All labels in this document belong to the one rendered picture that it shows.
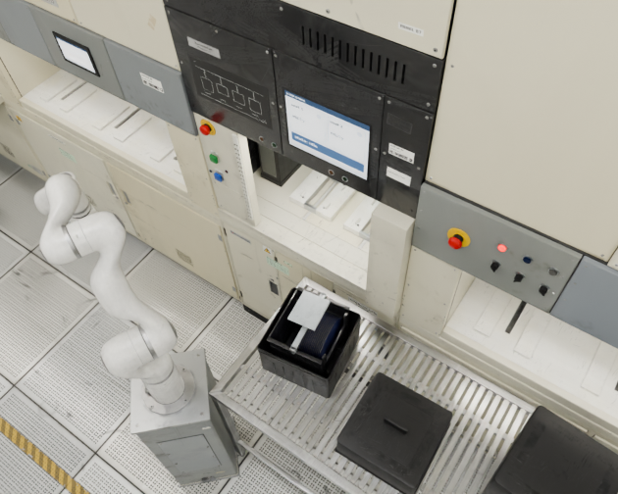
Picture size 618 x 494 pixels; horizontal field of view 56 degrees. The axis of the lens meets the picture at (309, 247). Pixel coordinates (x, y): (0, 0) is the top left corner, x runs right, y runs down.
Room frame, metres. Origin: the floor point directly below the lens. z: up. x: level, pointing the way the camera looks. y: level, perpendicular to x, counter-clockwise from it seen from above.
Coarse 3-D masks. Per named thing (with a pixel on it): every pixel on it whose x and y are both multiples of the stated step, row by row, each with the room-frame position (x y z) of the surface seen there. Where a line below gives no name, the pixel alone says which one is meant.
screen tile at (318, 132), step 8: (296, 104) 1.30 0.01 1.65; (296, 112) 1.30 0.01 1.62; (304, 112) 1.28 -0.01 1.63; (312, 112) 1.27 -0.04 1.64; (312, 120) 1.27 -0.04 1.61; (296, 128) 1.30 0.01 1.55; (304, 128) 1.29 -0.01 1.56; (312, 128) 1.27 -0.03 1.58; (320, 128) 1.25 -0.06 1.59; (312, 136) 1.27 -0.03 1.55; (320, 136) 1.25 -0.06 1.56
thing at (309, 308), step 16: (288, 304) 1.03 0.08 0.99; (304, 304) 0.97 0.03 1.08; (320, 304) 0.97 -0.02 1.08; (336, 304) 1.02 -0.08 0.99; (288, 320) 1.02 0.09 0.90; (304, 320) 0.91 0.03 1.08; (320, 320) 0.91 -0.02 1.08; (272, 336) 0.92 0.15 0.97; (272, 352) 0.91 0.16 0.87; (288, 352) 0.87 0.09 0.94; (304, 352) 0.84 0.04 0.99; (304, 368) 0.84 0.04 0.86; (320, 368) 0.81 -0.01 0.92
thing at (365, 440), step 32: (384, 384) 0.76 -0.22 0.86; (352, 416) 0.66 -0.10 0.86; (384, 416) 0.66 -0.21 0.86; (416, 416) 0.65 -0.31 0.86; (448, 416) 0.64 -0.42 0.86; (352, 448) 0.56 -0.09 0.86; (384, 448) 0.55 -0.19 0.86; (416, 448) 0.54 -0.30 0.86; (384, 480) 0.48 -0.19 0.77; (416, 480) 0.45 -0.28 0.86
